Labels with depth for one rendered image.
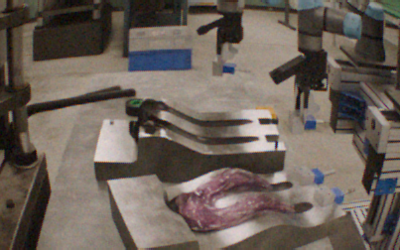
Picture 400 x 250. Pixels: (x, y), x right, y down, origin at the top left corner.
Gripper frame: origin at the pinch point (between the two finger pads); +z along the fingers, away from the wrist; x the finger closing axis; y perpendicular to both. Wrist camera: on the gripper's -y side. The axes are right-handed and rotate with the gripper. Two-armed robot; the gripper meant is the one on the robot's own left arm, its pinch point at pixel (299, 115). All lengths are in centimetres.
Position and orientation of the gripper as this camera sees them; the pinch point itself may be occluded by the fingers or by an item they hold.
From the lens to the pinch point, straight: 132.3
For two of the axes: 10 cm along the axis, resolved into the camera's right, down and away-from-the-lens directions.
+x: -1.0, -4.2, 9.0
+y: 9.9, -0.2, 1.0
